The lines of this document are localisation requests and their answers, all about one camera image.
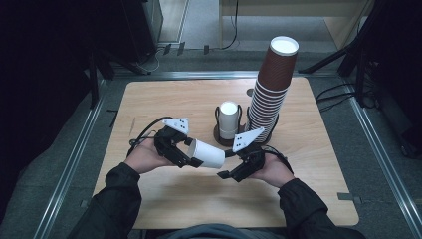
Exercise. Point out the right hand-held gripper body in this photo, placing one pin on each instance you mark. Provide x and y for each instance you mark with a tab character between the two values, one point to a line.
253	161

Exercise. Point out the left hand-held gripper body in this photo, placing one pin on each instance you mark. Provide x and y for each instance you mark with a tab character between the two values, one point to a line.
166	142

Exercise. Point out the white paper cup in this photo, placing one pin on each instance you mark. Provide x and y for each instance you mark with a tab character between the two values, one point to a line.
228	119
209	154

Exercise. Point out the dark double cup holder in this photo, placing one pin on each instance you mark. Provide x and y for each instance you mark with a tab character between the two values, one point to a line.
219	139

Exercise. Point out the stack of brown cups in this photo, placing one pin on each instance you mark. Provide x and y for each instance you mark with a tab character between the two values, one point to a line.
265	109

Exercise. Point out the person's right hand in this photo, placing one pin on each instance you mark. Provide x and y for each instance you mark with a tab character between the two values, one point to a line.
275	171

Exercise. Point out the person's left hand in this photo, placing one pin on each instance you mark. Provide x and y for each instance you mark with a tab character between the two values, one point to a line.
144	157

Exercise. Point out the person's grey-blue torso clothing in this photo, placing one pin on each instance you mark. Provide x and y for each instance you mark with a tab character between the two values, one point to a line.
215	232

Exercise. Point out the grey round table grommet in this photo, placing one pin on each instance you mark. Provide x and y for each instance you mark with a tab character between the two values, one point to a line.
250	92

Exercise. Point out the black metal stand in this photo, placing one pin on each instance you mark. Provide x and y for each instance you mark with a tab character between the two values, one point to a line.
94	79

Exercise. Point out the dark cabinet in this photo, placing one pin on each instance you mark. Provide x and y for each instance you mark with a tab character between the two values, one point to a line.
142	26

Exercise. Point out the black tripod stand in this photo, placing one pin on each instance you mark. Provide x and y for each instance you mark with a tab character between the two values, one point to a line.
358	49

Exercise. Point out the aluminium floor rail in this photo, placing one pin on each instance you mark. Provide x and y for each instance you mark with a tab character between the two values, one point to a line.
199	75
381	159
69	166

